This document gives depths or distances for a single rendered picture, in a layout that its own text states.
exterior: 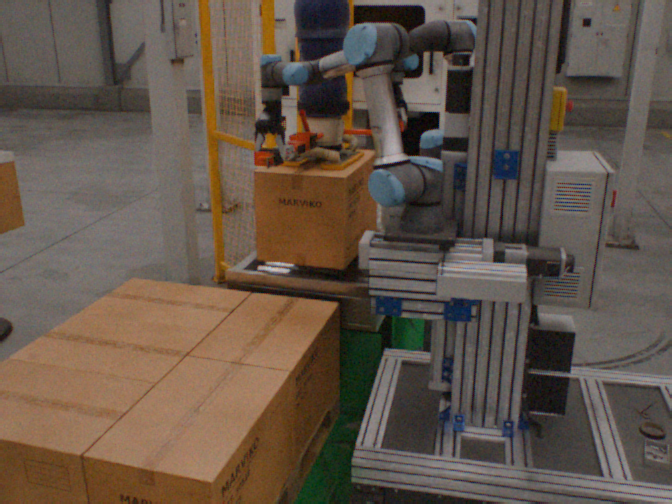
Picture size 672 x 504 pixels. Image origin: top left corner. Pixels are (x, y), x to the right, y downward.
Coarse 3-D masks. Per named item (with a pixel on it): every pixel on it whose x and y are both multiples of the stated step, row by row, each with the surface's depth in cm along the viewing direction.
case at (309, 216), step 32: (256, 192) 282; (288, 192) 277; (320, 192) 273; (352, 192) 281; (256, 224) 287; (288, 224) 282; (320, 224) 278; (352, 224) 287; (288, 256) 287; (320, 256) 283; (352, 256) 292
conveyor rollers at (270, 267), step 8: (384, 232) 372; (264, 264) 328; (272, 264) 327; (280, 264) 326; (288, 264) 325; (352, 264) 325; (272, 272) 318; (280, 272) 316; (288, 272) 316; (296, 272) 315; (304, 272) 314; (312, 272) 313; (320, 272) 313; (328, 272) 319; (336, 272) 318; (344, 272) 317; (352, 272) 316; (360, 272) 315; (368, 272) 314; (344, 280) 308; (352, 280) 307; (360, 280) 306
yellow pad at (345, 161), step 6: (342, 156) 296; (348, 156) 296; (354, 156) 299; (360, 156) 304; (330, 162) 284; (342, 162) 284; (348, 162) 287; (324, 168) 282; (330, 168) 281; (336, 168) 281; (342, 168) 280
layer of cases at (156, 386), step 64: (128, 320) 265; (192, 320) 265; (256, 320) 265; (320, 320) 265; (0, 384) 220; (64, 384) 220; (128, 384) 220; (192, 384) 220; (256, 384) 220; (320, 384) 265; (0, 448) 193; (64, 448) 187; (128, 448) 187; (192, 448) 187; (256, 448) 203
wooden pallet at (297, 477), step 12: (336, 396) 291; (336, 408) 293; (324, 420) 286; (324, 432) 283; (312, 444) 275; (300, 456) 248; (312, 456) 267; (300, 468) 249; (288, 480) 236; (300, 480) 251; (288, 492) 238
